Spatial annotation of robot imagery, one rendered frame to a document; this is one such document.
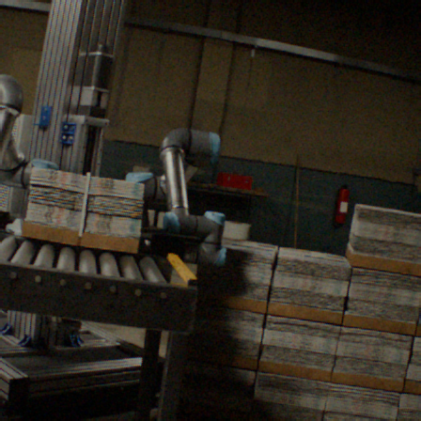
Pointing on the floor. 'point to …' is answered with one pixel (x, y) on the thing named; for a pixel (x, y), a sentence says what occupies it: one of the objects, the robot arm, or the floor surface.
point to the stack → (304, 337)
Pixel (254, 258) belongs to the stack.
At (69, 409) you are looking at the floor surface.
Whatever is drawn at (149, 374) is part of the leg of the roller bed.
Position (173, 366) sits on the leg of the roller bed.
